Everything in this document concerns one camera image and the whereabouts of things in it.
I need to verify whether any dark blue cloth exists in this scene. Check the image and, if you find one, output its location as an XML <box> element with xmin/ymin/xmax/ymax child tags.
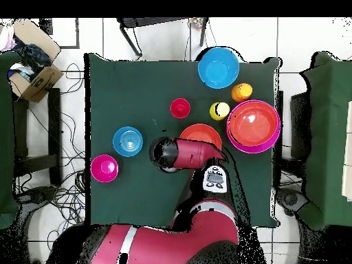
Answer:
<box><xmin>12</xmin><ymin>38</ymin><xmax>52</xmax><ymax>80</ymax></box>

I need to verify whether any black stool frame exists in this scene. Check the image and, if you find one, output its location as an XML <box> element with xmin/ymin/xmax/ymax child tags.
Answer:
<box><xmin>116</xmin><ymin>17</ymin><xmax>208</xmax><ymax>59</ymax></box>

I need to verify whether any black pedestal leg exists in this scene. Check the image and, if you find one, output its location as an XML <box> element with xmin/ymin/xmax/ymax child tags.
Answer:
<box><xmin>274</xmin><ymin>186</ymin><xmax>310</xmax><ymax>218</ymax></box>
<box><xmin>14</xmin><ymin>185</ymin><xmax>60</xmax><ymax>214</ymax></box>

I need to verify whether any black bench frame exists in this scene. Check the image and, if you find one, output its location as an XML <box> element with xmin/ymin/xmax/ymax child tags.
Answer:
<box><xmin>12</xmin><ymin>87</ymin><xmax>63</xmax><ymax>186</ymax></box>

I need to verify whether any orange cup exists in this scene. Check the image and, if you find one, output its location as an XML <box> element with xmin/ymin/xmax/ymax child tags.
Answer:
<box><xmin>230</xmin><ymin>82</ymin><xmax>254</xmax><ymax>104</ymax></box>

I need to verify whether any dark green tablecloth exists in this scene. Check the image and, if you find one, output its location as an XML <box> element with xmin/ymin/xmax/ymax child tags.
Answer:
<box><xmin>84</xmin><ymin>52</ymin><xmax>281</xmax><ymax>228</ymax></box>

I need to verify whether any large blue bowl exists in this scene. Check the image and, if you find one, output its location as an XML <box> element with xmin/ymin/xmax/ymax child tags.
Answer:
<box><xmin>197</xmin><ymin>46</ymin><xmax>241</xmax><ymax>90</ymax></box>

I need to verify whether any cardboard box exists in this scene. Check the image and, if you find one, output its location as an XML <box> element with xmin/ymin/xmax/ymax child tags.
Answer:
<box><xmin>8</xmin><ymin>18</ymin><xmax>65</xmax><ymax>103</ymax></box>

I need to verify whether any green cloth covered table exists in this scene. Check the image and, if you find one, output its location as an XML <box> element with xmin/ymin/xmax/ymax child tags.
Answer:
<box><xmin>290</xmin><ymin>51</ymin><xmax>352</xmax><ymax>232</ymax></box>
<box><xmin>0</xmin><ymin>50</ymin><xmax>21</xmax><ymax>230</ymax></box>

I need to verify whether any small blue bowl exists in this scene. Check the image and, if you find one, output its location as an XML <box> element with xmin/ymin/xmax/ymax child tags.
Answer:
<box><xmin>112</xmin><ymin>126</ymin><xmax>144</xmax><ymax>157</ymax></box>

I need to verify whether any orange-red bowl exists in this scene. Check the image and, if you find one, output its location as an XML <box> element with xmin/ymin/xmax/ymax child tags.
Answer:
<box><xmin>179</xmin><ymin>123</ymin><xmax>223</xmax><ymax>152</ymax></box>
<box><xmin>227</xmin><ymin>100</ymin><xmax>279</xmax><ymax>148</ymax></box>

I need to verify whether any large pink bowl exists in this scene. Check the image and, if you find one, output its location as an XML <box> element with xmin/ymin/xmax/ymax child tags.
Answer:
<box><xmin>225</xmin><ymin>99</ymin><xmax>282</xmax><ymax>155</ymax></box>

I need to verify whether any colourful small objects pile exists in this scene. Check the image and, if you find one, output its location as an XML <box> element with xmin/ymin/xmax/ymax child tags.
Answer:
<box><xmin>188</xmin><ymin>17</ymin><xmax>204</xmax><ymax>31</ymax></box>

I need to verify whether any tangle of black cables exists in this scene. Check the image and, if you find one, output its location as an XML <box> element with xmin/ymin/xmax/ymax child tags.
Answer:
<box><xmin>27</xmin><ymin>63</ymin><xmax>87</xmax><ymax>248</ymax></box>

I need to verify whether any blue cable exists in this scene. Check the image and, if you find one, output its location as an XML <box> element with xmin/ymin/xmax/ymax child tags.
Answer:
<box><xmin>46</xmin><ymin>206</ymin><xmax>86</xmax><ymax>248</ymax></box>

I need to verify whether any small magenta bowl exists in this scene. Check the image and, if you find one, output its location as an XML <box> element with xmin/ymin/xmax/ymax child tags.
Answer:
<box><xmin>90</xmin><ymin>154</ymin><xmax>120</xmax><ymax>184</ymax></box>

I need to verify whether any yellow cup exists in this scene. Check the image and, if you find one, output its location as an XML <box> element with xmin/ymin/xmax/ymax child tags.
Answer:
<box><xmin>209</xmin><ymin>101</ymin><xmax>231</xmax><ymax>122</ymax></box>

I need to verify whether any red cup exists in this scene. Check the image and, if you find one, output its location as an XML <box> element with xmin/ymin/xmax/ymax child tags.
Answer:
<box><xmin>170</xmin><ymin>98</ymin><xmax>191</xmax><ymax>120</ymax></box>

